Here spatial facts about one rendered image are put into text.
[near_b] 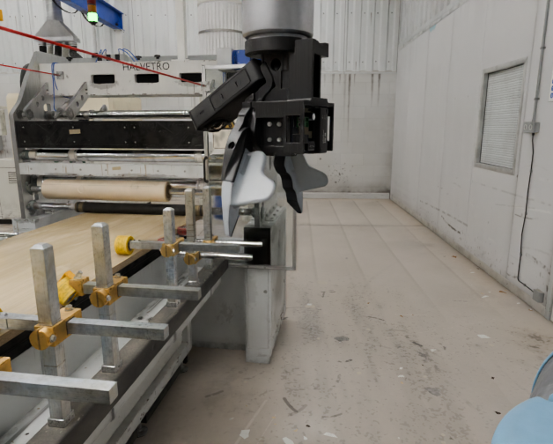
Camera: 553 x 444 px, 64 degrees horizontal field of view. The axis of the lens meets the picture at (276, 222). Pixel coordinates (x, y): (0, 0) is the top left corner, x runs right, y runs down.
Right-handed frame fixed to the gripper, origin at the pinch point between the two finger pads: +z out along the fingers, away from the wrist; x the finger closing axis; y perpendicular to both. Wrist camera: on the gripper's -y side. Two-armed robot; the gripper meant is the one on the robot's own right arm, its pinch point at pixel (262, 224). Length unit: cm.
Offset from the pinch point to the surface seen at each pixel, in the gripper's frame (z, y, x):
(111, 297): 38, -77, 34
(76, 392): 37, -42, 0
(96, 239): 20, -79, 33
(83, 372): 70, -98, 37
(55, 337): 37, -66, 11
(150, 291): 36, -69, 42
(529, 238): 78, 17, 364
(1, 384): 36, -56, -7
